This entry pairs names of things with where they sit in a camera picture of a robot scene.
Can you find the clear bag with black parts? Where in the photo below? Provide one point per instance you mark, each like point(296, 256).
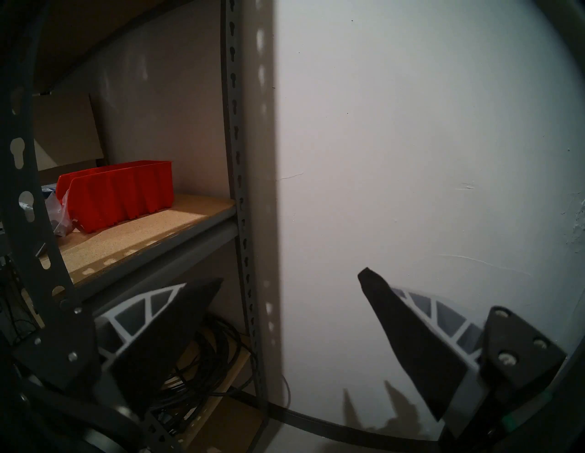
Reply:
point(61, 219)

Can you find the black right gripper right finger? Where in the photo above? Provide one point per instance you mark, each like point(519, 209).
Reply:
point(420, 351)

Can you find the red plastic bin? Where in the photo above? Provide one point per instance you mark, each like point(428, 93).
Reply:
point(119, 196)

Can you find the large open cardboard box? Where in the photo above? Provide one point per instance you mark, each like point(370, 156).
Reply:
point(64, 128)

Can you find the grey metal rack shelf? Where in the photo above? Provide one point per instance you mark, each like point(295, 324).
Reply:
point(233, 137)

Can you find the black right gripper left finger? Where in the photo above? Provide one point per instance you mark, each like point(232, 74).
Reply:
point(155, 347)

